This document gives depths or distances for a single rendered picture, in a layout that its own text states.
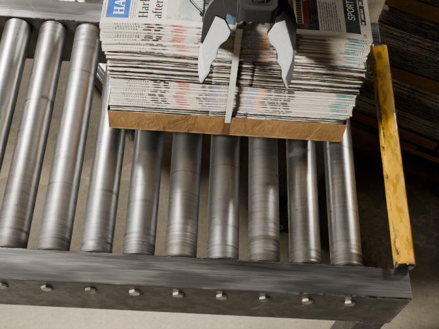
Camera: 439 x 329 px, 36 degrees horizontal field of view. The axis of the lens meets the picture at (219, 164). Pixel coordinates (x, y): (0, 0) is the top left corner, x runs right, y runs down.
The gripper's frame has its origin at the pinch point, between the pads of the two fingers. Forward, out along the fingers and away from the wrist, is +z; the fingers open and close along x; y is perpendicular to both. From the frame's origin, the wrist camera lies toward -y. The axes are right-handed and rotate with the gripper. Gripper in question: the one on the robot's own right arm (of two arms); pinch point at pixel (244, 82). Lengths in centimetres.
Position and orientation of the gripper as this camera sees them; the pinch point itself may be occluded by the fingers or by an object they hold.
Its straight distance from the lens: 88.5
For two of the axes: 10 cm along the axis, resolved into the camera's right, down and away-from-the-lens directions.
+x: -10.0, -0.6, -0.3
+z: -0.7, 9.0, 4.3
